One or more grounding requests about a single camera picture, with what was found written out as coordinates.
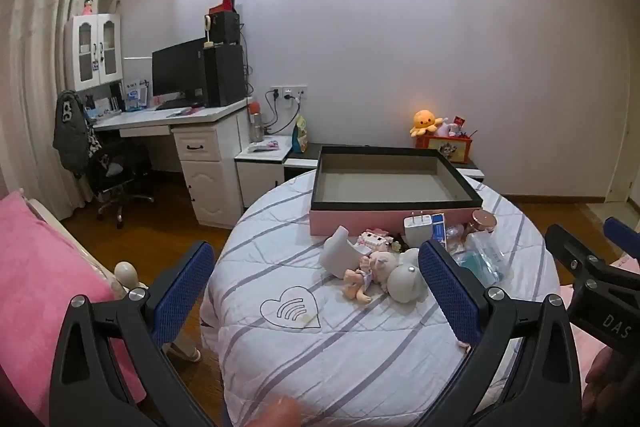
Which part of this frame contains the grey jacket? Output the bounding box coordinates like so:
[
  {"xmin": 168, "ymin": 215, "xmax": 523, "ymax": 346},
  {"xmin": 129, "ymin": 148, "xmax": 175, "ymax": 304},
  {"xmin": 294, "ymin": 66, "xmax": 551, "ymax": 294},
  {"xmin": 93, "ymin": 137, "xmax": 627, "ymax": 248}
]
[{"xmin": 52, "ymin": 89, "xmax": 103, "ymax": 178}]

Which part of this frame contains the blue white box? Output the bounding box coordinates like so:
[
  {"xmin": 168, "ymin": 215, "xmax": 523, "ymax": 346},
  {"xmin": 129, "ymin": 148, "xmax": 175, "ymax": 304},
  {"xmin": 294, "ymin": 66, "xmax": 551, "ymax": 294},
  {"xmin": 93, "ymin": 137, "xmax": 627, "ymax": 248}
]
[{"xmin": 124, "ymin": 79, "xmax": 150, "ymax": 112}]

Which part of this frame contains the white bedpost knob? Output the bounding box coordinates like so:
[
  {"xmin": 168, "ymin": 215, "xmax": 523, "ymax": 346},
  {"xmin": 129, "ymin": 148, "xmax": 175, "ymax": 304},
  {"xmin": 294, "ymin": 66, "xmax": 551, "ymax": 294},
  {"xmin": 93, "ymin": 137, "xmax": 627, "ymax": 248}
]
[{"xmin": 114, "ymin": 261, "xmax": 138, "ymax": 293}]

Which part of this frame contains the pink white toy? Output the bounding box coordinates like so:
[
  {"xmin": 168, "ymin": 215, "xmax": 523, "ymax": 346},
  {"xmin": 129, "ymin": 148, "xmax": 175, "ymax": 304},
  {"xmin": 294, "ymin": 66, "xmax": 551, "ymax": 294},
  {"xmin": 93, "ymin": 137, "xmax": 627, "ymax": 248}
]
[{"xmin": 359, "ymin": 229, "xmax": 392, "ymax": 253}]

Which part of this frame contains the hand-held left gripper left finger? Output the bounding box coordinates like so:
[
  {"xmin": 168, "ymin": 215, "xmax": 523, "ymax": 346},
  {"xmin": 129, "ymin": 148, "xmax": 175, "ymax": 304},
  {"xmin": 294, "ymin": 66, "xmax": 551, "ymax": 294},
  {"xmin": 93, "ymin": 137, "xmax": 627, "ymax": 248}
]
[{"xmin": 49, "ymin": 239, "xmax": 221, "ymax": 427}]

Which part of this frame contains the blue yellow snack bag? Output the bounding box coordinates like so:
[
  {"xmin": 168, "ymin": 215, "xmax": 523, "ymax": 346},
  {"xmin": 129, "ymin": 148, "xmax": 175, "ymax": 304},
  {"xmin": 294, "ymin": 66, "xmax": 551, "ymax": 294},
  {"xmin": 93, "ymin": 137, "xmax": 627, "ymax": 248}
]
[{"xmin": 291, "ymin": 114, "xmax": 309, "ymax": 154}]

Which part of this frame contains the person's right hand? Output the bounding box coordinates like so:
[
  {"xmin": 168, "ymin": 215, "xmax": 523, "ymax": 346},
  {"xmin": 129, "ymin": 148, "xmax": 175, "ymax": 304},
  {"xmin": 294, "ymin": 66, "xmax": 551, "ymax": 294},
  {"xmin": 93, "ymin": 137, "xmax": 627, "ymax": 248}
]
[{"xmin": 584, "ymin": 349, "xmax": 621, "ymax": 408}]

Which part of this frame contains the small doll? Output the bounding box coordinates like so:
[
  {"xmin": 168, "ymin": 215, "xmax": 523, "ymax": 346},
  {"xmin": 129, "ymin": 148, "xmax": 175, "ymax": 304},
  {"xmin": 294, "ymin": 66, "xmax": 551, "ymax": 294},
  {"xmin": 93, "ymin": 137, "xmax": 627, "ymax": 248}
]
[{"xmin": 342, "ymin": 251, "xmax": 401, "ymax": 304}]

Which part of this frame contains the clear container with teal lid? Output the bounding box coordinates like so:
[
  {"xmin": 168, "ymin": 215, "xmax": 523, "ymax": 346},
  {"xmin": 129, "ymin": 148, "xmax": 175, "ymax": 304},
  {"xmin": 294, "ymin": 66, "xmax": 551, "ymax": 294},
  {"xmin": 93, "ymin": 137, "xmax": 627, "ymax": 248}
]
[{"xmin": 465, "ymin": 231, "xmax": 506, "ymax": 262}]

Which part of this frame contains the narrow blue box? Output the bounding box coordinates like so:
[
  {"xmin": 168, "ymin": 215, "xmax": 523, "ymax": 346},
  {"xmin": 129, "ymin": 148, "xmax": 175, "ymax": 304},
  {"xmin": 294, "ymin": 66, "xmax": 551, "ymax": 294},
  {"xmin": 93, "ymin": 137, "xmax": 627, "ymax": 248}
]
[{"xmin": 431, "ymin": 213, "xmax": 447, "ymax": 250}]

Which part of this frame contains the grey round dome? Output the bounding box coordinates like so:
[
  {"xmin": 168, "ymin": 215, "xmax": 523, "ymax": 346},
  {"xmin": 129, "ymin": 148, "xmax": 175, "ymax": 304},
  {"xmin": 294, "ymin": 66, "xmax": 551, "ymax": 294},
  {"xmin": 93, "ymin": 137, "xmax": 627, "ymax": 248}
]
[{"xmin": 387, "ymin": 263, "xmax": 427, "ymax": 304}]

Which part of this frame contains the beige curtain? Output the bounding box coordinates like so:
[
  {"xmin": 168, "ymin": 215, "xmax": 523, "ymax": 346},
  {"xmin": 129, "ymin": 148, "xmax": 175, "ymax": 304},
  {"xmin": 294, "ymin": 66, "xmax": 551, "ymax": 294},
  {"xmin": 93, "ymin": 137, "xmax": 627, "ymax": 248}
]
[{"xmin": 0, "ymin": 0, "xmax": 108, "ymax": 208}]

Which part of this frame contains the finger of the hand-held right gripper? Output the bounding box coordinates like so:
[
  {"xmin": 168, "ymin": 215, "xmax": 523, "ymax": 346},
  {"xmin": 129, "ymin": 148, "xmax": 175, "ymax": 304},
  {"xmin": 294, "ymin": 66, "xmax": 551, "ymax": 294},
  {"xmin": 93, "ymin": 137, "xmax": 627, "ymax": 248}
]
[
  {"xmin": 604, "ymin": 217, "xmax": 640, "ymax": 258},
  {"xmin": 545, "ymin": 224, "xmax": 608, "ymax": 293}
]

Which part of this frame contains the white curved block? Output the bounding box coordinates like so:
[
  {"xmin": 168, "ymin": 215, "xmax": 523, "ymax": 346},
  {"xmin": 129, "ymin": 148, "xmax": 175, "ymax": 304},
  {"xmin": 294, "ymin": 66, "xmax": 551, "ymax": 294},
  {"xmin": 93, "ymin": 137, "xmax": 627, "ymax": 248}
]
[{"xmin": 322, "ymin": 226, "xmax": 372, "ymax": 280}]

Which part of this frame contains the pale slipper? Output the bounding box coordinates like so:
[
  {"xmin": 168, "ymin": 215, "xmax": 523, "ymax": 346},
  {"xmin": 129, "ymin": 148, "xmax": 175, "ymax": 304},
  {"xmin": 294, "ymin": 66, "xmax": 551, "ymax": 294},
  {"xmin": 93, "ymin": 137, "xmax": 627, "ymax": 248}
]
[{"xmin": 167, "ymin": 341, "xmax": 202, "ymax": 363}]

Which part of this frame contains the rose gold canister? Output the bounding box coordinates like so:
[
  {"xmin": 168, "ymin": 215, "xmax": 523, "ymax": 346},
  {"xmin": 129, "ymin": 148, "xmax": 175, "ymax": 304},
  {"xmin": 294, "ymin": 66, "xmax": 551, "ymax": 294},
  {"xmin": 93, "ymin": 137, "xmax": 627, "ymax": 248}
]
[{"xmin": 466, "ymin": 211, "xmax": 497, "ymax": 242}]

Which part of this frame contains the white desk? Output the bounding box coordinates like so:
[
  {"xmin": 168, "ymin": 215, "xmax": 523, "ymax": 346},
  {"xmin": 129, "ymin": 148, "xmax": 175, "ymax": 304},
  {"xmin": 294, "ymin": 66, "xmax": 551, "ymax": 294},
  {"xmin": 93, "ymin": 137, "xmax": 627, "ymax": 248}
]
[{"xmin": 92, "ymin": 97, "xmax": 251, "ymax": 228}]

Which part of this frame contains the pink printed blanket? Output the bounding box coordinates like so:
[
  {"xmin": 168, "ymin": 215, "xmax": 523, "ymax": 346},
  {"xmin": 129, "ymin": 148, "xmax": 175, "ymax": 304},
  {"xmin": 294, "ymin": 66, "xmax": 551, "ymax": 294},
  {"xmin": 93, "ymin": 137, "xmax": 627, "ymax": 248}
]
[{"xmin": 567, "ymin": 322, "xmax": 608, "ymax": 358}]

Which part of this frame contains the black computer tower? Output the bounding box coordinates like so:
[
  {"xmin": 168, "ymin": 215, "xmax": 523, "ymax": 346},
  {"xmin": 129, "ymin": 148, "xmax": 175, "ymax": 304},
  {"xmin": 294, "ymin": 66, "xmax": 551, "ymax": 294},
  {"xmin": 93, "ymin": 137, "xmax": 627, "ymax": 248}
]
[{"xmin": 202, "ymin": 44, "xmax": 248, "ymax": 108}]

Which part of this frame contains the water bottle with red cap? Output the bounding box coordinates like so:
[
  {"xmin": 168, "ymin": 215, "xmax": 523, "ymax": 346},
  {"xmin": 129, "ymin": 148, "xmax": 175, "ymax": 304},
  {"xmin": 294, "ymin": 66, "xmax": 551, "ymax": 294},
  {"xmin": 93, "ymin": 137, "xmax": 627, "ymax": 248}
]
[{"xmin": 248, "ymin": 101, "xmax": 264, "ymax": 144}]

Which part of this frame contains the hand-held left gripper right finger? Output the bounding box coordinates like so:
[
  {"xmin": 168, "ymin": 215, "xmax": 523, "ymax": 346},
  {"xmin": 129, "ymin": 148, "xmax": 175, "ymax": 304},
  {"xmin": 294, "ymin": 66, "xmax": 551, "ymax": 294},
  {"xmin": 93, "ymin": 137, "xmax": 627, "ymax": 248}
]
[{"xmin": 419, "ymin": 239, "xmax": 583, "ymax": 427}]

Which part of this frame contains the black office chair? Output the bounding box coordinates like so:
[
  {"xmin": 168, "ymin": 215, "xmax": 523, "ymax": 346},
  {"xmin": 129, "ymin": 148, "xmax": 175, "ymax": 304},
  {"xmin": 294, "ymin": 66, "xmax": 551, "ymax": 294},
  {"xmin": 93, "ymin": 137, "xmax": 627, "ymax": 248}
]
[{"xmin": 87, "ymin": 139, "xmax": 156, "ymax": 228}]

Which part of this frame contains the pink plush blanket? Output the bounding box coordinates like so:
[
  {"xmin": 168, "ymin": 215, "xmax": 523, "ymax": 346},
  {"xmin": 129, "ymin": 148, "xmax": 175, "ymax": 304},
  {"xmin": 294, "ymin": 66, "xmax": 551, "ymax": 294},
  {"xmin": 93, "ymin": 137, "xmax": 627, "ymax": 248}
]
[{"xmin": 0, "ymin": 192, "xmax": 146, "ymax": 413}]

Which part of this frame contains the white charger plug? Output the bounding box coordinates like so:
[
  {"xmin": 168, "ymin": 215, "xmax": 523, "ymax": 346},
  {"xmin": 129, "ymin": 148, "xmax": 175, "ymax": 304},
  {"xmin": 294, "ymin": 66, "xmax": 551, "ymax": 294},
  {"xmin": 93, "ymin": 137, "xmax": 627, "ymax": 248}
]
[{"xmin": 404, "ymin": 212, "xmax": 432, "ymax": 254}]

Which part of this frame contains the white glass-door hutch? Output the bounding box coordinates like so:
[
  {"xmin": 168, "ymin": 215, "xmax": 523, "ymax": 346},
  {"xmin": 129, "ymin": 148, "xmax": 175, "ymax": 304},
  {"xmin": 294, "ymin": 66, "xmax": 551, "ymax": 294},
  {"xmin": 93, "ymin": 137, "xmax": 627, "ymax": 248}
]
[{"xmin": 64, "ymin": 13, "xmax": 124, "ymax": 92}]

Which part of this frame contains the red storage box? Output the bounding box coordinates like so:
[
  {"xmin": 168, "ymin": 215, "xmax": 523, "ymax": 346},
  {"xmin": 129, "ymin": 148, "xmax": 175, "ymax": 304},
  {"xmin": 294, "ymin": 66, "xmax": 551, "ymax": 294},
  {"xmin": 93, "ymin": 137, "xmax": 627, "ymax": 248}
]
[{"xmin": 415, "ymin": 134, "xmax": 475, "ymax": 164}]

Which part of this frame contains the black monitor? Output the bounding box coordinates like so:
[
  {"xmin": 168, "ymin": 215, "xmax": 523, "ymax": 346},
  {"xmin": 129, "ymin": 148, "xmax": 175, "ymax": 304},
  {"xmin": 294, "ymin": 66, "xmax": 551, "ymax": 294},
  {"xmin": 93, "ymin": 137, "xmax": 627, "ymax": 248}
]
[{"xmin": 151, "ymin": 38, "xmax": 207, "ymax": 105}]

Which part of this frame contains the small white cabinet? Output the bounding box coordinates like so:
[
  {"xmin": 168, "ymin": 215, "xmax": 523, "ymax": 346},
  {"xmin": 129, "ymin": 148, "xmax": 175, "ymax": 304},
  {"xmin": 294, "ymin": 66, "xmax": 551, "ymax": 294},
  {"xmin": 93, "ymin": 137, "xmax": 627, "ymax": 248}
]
[{"xmin": 235, "ymin": 135, "xmax": 293, "ymax": 212}]

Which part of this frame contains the white door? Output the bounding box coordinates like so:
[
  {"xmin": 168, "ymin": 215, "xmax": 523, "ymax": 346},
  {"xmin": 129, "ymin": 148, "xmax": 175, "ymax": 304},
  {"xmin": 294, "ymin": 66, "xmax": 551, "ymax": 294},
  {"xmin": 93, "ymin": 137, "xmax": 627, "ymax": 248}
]
[{"xmin": 606, "ymin": 142, "xmax": 640, "ymax": 208}]

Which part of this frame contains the orange octopus plush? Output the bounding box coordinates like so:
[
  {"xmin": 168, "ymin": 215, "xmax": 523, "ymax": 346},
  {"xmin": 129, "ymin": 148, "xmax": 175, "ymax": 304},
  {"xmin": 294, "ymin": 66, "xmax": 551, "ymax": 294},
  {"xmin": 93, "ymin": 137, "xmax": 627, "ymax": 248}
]
[{"xmin": 410, "ymin": 109, "xmax": 444, "ymax": 138}]

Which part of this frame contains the clear packet of blue masks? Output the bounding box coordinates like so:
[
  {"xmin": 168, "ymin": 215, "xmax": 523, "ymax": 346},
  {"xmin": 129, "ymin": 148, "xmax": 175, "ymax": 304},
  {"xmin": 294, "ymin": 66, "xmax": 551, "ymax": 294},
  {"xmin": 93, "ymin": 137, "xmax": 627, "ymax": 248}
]
[{"xmin": 452, "ymin": 252, "xmax": 512, "ymax": 288}]

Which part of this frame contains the pink box with black rim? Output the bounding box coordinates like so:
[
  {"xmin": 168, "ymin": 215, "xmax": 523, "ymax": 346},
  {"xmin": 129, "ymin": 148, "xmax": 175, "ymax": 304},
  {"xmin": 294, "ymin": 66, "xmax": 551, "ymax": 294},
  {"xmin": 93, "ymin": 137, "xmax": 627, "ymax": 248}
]
[{"xmin": 309, "ymin": 145, "xmax": 484, "ymax": 238}]

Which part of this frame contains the white wall socket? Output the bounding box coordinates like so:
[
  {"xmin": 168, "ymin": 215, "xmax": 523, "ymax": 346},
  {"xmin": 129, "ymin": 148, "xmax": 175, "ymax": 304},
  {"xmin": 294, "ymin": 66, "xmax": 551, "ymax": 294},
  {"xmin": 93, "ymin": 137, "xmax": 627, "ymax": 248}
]
[{"xmin": 270, "ymin": 84, "xmax": 307, "ymax": 102}]

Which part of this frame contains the clear plastic item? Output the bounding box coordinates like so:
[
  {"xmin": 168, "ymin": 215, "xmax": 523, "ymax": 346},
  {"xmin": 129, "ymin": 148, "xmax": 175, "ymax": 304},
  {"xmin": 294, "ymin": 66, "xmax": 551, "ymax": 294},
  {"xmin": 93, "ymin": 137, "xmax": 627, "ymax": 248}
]
[{"xmin": 445, "ymin": 224, "xmax": 468, "ymax": 253}]

